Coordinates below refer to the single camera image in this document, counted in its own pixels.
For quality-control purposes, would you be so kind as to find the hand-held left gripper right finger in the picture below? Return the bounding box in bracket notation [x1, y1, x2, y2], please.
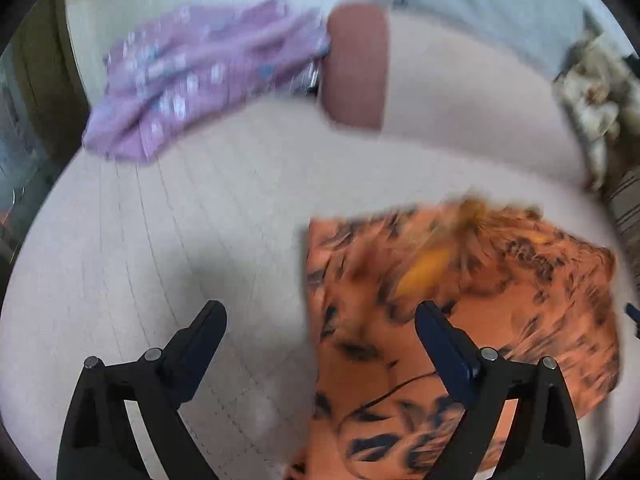
[414, 302, 587, 480]

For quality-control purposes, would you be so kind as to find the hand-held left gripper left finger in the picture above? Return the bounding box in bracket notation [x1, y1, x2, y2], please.
[56, 300, 227, 480]

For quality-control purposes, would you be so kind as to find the orange black floral garment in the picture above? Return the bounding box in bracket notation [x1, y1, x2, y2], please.
[285, 199, 622, 480]

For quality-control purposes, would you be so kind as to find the beige quilted mattress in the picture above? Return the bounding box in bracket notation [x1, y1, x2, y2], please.
[0, 95, 633, 480]

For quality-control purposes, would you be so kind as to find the striped brown cloth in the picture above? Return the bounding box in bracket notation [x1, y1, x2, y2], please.
[602, 165, 640, 257]

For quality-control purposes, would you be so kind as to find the beige pillow with brown end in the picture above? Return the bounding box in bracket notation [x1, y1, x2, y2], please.
[320, 2, 597, 188]

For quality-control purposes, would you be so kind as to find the purple floral garment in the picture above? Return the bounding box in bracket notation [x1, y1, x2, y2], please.
[82, 0, 331, 165]

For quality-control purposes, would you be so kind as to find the cream floral patterned cloth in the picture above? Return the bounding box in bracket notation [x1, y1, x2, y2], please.
[552, 30, 632, 192]

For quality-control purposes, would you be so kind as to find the wooden cabinet with etched glass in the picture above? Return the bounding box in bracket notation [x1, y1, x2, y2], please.
[0, 0, 93, 261]

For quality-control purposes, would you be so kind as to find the small silver grey object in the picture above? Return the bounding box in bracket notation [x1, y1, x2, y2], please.
[295, 57, 325, 97]

